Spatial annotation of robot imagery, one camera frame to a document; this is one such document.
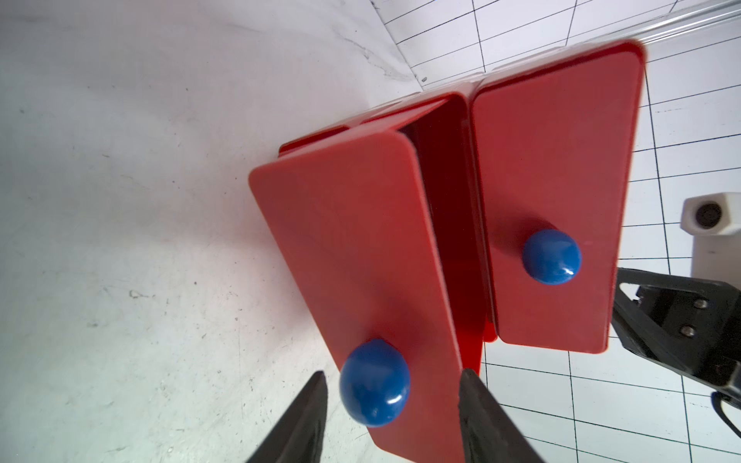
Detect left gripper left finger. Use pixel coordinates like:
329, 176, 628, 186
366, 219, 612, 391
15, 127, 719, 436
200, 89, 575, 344
247, 370, 328, 463

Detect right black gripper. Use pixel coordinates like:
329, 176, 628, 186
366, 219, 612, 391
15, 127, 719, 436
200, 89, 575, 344
612, 268, 740, 405

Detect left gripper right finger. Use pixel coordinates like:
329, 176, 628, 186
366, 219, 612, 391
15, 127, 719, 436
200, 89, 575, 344
458, 370, 544, 463

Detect red top drawer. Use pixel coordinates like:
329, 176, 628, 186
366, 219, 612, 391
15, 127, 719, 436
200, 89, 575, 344
471, 40, 646, 354

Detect red drawer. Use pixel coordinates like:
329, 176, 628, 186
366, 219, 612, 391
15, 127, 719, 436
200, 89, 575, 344
249, 95, 496, 462
471, 40, 646, 354

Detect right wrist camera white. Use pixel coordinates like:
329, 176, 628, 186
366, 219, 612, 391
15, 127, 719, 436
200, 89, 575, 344
680, 192, 741, 289

